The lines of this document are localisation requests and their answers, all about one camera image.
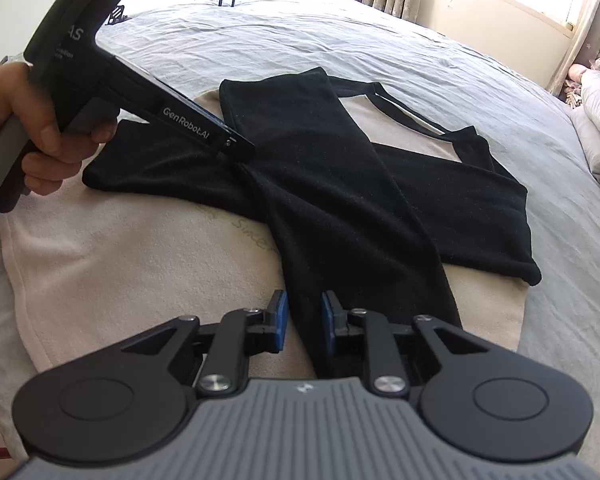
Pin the pile of pink clothes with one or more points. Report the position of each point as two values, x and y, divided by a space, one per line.
575 80

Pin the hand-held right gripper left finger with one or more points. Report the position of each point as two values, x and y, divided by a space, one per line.
280 322

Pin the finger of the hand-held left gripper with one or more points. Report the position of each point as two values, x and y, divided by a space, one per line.
240 149

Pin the beige and black sweatshirt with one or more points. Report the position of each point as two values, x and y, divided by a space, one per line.
330 210

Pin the small black folding stand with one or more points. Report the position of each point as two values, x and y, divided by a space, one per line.
117 16

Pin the person's left hand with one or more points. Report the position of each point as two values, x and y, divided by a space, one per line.
0 95

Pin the grey bed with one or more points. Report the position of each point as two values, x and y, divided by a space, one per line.
430 60

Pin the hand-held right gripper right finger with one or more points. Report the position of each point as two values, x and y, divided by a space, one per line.
328 325

